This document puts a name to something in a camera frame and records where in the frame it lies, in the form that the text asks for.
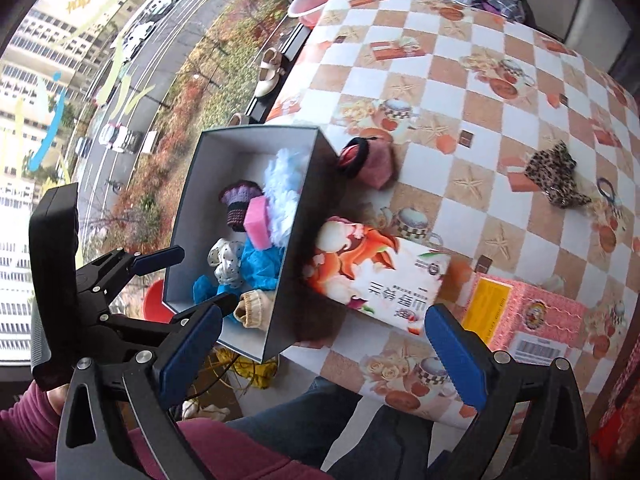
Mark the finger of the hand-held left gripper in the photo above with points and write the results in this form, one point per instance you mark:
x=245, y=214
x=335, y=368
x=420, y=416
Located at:
x=160, y=258
x=150, y=324

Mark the plaid cloth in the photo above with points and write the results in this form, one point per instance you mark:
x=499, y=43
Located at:
x=485, y=2

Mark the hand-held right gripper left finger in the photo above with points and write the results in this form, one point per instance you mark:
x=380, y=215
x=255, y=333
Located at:
x=192, y=355

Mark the blue mesh cloth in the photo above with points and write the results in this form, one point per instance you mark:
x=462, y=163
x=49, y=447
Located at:
x=262, y=265

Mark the dark purple knit sock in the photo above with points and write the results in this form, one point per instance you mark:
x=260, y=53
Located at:
x=240, y=205

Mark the checked printed tablecloth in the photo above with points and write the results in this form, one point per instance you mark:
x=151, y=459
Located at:
x=500, y=110

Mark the white shoe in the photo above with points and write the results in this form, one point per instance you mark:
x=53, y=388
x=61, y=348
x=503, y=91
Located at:
x=236, y=120
x=267, y=85
x=270, y=60

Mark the orange floral tissue pack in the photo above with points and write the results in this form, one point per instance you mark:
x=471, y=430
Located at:
x=375, y=270

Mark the grey cardboard box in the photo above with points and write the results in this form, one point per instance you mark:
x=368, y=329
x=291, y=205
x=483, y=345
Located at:
x=305, y=240

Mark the red patterned carton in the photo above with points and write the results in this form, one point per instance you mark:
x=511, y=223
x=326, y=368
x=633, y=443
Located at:
x=530, y=310

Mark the white polka dot scrunchie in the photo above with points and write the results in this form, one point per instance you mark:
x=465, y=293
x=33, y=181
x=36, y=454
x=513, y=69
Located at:
x=225, y=260

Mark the beige sock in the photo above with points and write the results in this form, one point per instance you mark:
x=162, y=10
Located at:
x=255, y=310

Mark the dusty pink rolled sock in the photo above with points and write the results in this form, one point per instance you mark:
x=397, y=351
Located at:
x=375, y=162

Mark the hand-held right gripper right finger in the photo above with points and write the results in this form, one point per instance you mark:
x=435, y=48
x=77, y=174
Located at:
x=456, y=355

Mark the person's left forearm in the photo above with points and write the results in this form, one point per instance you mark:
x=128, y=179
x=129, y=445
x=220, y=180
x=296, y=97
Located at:
x=25, y=425

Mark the red plastic stool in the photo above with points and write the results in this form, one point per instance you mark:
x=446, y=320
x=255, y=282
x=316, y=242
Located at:
x=155, y=302

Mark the white crumpled cloth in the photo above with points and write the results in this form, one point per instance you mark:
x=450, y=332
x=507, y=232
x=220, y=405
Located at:
x=210, y=412

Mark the person's left hand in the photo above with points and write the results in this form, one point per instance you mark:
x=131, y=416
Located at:
x=56, y=396

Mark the small pink sponge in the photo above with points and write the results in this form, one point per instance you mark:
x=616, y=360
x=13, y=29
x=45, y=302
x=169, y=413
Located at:
x=257, y=225

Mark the red checked cloth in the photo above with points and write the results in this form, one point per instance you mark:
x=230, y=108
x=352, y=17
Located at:
x=617, y=410

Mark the leopard print scrunchie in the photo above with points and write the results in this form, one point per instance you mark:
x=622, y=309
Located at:
x=552, y=175

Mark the maroon sweater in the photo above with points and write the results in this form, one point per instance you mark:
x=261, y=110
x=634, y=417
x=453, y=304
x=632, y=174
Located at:
x=225, y=452

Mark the light blue fluffy yarn ball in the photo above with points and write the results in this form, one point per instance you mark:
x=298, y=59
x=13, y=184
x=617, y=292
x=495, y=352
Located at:
x=287, y=185

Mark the person's legs in jeans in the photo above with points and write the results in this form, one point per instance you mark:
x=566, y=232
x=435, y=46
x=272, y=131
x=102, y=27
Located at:
x=360, y=435

